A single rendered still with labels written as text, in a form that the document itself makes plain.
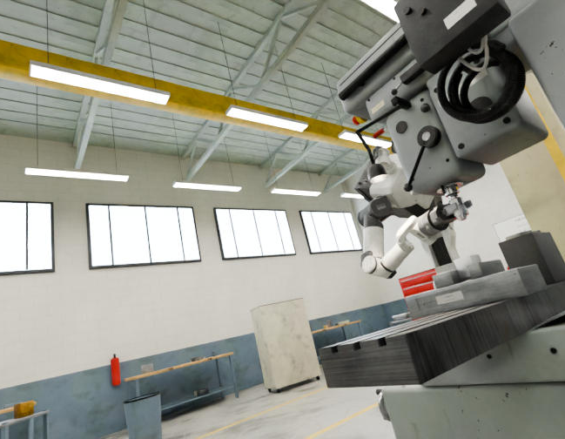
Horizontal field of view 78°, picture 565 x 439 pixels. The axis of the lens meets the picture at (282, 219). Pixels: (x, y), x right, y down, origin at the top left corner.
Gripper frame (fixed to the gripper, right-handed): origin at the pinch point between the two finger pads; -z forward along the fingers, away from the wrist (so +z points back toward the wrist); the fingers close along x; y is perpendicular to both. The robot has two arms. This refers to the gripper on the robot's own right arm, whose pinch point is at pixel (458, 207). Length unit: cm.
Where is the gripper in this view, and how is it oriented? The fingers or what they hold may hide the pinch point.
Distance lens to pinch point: 130.2
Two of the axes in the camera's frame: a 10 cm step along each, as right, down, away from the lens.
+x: 9.6, -1.6, 2.5
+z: -1.8, 3.5, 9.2
